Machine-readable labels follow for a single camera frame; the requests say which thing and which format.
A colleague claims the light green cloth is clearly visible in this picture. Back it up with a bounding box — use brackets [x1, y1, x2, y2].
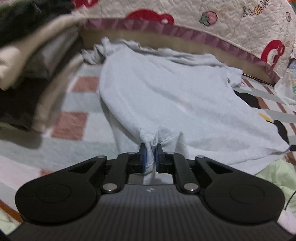
[255, 159, 296, 215]

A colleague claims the floral blanket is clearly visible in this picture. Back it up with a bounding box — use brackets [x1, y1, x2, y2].
[274, 52, 295, 109]

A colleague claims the dark teal folded garment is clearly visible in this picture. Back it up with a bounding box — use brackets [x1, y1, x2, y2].
[1, 1, 75, 46]

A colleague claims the grey-blue folded garment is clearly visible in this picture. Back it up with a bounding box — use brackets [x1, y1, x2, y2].
[23, 25, 82, 81]

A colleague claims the white quilt with red bears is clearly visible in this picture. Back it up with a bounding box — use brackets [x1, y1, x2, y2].
[74, 1, 295, 83]

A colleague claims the checkered floor rug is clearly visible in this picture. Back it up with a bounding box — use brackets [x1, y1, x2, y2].
[1, 64, 295, 234]

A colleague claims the cream folded bottom garment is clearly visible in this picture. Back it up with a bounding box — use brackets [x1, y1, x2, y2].
[1, 52, 83, 133]

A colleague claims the light grey t-shirt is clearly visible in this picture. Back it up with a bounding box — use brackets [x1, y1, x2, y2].
[82, 38, 288, 184]

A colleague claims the black cable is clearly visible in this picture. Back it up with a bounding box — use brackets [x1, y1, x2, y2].
[284, 191, 296, 212]

